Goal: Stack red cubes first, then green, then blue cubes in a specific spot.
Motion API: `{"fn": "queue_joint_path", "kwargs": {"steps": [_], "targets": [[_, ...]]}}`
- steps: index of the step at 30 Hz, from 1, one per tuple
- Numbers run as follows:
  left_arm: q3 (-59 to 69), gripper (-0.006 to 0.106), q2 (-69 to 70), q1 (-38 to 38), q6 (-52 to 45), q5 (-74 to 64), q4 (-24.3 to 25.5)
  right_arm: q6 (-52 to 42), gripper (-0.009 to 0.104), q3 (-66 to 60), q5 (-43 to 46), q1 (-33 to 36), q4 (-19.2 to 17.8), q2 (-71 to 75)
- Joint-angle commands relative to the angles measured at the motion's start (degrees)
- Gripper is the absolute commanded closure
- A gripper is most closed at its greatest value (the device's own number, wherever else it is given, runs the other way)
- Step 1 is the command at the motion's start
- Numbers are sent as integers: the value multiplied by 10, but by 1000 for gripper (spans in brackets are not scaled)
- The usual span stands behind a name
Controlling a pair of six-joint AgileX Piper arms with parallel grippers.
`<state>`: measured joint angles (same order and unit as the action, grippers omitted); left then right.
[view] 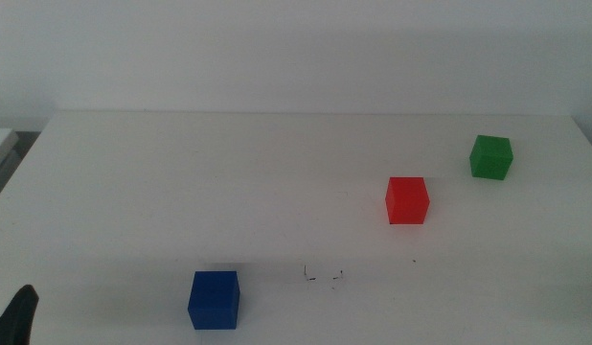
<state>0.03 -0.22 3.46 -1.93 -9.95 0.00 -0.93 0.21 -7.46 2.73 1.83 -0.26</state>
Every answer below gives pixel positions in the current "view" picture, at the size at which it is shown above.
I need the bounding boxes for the blue cube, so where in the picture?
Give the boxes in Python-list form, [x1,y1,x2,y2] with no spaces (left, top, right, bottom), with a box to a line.
[187,270,241,332]

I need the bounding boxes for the red cube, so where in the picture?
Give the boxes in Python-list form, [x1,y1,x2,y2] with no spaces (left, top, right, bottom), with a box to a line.
[384,176,431,226]

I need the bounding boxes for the green cube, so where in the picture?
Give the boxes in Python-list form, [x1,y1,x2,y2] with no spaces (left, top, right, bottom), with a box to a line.
[468,134,514,182]

